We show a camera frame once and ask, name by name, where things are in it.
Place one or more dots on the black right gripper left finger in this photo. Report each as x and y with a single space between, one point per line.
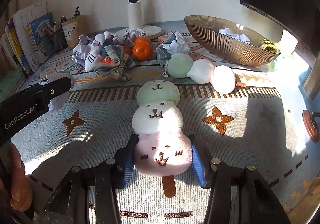
69 203

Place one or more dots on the three-ball dango plush faces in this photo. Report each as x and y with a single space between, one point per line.
162 149

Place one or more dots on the left human hand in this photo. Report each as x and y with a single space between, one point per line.
21 192

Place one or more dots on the yellow book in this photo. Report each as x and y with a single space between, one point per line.
15 45

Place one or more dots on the black mesh pen holder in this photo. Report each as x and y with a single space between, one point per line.
58 40

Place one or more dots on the crumpled paper ball left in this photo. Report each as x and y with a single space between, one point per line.
81 51

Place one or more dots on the patterned woven table mat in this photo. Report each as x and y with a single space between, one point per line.
260 125

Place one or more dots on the round brown object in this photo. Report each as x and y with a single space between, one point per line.
311 125

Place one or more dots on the brown paper pen holder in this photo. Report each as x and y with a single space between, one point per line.
73 28

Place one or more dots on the red snack packet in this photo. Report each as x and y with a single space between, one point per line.
109 61

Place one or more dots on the crumpled paper ball back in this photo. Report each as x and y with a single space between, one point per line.
131 36

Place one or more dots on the orange mandarin front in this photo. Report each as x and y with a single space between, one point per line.
142 51

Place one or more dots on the orange mandarin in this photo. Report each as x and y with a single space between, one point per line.
142 51
143 39

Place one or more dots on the orange mandarin back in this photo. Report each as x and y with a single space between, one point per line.
143 39

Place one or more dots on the white desk lamp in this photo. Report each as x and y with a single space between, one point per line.
135 21

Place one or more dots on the orange small card packet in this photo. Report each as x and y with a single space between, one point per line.
163 38

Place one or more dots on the crumpled paper near basket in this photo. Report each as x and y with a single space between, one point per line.
174 44

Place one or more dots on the woven brown basket bowl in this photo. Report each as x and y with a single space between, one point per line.
205 30

